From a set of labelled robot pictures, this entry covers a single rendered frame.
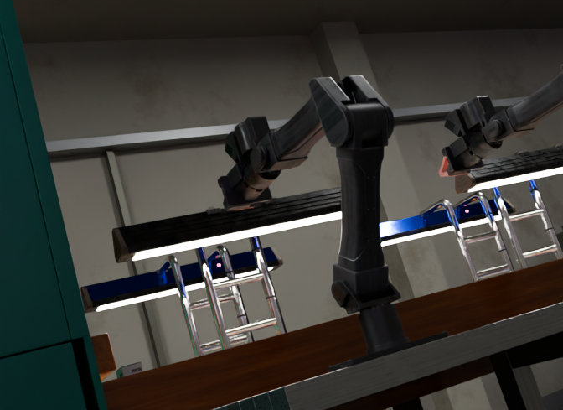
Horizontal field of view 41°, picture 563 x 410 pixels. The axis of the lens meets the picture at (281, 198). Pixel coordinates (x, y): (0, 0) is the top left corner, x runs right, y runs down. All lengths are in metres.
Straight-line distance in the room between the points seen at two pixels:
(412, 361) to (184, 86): 4.17
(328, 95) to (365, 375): 0.44
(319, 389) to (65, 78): 4.06
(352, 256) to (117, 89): 3.79
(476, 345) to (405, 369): 0.12
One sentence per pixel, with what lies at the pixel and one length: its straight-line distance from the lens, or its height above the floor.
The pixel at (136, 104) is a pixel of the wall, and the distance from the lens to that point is 4.87.
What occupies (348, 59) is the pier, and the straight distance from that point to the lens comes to 5.54.
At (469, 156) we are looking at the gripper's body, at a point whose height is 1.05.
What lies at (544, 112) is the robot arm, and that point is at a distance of 1.69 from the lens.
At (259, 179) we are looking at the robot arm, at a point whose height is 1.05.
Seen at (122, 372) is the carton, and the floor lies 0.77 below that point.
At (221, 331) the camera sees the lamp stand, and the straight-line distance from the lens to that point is 1.90.
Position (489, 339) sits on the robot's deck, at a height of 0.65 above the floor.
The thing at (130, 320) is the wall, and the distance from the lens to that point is 4.38.
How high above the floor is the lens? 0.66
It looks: 14 degrees up
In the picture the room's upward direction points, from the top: 17 degrees counter-clockwise
